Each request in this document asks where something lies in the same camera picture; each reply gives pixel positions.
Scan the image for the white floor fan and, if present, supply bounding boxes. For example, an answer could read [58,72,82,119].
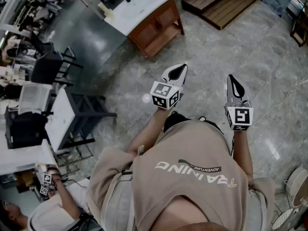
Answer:
[271,167,308,231]

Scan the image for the white mesh chair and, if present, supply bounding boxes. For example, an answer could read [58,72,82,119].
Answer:
[18,82,53,115]

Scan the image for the black storage box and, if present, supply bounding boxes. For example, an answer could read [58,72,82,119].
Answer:
[4,106,48,150]

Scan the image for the person's left forearm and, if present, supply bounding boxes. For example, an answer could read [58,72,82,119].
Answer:
[127,107,174,156]

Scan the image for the wooden vanity cabinet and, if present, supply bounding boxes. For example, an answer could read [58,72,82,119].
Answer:
[127,0,185,59]

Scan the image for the white floor cable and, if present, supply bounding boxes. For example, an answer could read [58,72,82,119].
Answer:
[251,77,308,127]

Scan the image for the wooden frame stool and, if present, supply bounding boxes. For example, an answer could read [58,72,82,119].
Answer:
[290,5,308,48]

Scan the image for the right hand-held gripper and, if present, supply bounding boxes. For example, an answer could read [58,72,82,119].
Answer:
[224,74,255,131]

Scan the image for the white-top dark-frame table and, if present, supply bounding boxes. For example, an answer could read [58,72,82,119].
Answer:
[44,87,118,153]

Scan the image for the wooden slatted platform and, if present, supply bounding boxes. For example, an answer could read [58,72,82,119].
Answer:
[180,0,264,30]

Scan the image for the wooden cabinet door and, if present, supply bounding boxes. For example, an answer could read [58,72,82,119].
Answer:
[133,20,161,48]
[156,5,180,31]

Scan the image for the person's beige t-shirt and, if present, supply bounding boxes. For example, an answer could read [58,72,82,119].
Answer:
[86,119,276,231]

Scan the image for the grey shoulder strap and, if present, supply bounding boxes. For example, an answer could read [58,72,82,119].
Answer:
[249,189,268,231]
[101,173,134,231]

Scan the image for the person's black trousers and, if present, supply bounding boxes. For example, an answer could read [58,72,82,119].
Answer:
[163,111,223,136]

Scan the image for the person's right forearm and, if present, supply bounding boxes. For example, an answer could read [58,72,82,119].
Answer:
[231,128,254,181]

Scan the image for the white work desk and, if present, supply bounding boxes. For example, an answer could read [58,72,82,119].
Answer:
[0,138,58,177]

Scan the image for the black chair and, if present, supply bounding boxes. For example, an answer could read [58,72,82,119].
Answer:
[30,47,84,86]

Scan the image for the person's neck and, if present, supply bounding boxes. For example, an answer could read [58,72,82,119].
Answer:
[150,195,244,231]

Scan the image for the white sink basin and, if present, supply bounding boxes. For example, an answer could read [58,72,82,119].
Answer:
[97,0,175,36]

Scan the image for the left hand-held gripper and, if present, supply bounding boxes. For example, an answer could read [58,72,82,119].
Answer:
[149,64,188,110]

